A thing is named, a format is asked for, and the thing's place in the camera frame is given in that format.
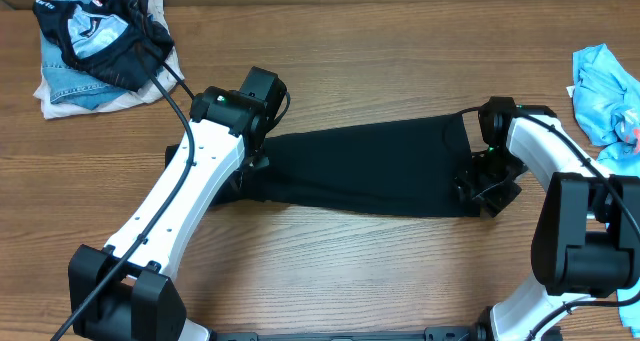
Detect black t-shirt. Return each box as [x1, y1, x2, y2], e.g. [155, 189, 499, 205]
[164, 112, 481, 219]

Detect light blue garment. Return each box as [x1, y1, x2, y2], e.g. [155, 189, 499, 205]
[565, 43, 640, 338]

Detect folded white cloth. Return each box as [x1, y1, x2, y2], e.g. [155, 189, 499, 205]
[33, 0, 184, 119]

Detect black and grey jersey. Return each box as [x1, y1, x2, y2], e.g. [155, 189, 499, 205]
[32, 0, 174, 91]

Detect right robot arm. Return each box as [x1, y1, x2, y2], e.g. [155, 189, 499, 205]
[455, 96, 639, 341]

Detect folded blue denim jeans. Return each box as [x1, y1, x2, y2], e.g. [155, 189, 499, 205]
[34, 0, 129, 111]

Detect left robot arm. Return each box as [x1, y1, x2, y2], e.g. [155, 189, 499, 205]
[64, 67, 290, 341]

